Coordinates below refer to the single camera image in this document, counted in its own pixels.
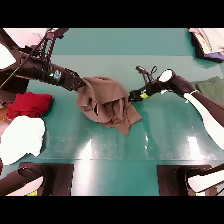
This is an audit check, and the white garment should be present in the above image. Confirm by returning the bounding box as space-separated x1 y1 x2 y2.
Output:
0 114 47 166

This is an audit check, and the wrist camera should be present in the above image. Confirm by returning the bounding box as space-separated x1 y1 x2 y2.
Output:
39 27 70 72
134 65 158 86

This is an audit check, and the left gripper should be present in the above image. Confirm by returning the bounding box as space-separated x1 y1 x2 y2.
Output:
60 67 87 93

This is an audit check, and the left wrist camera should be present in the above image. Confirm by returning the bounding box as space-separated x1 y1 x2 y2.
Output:
39 27 70 72

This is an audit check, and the red garment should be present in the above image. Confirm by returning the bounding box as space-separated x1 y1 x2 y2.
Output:
5 92 54 121

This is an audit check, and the cream garment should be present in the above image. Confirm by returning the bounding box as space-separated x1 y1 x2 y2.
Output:
188 27 224 55

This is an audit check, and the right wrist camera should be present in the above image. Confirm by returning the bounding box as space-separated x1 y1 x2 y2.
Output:
134 65 158 86

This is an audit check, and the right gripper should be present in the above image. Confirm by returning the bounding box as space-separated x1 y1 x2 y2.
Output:
128 83 162 103

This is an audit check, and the green garment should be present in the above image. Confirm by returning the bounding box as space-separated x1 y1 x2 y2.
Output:
194 75 224 105

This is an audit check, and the black cable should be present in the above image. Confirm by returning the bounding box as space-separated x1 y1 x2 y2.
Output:
0 36 48 90

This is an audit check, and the brown garment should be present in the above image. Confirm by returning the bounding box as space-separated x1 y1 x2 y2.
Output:
75 75 143 136

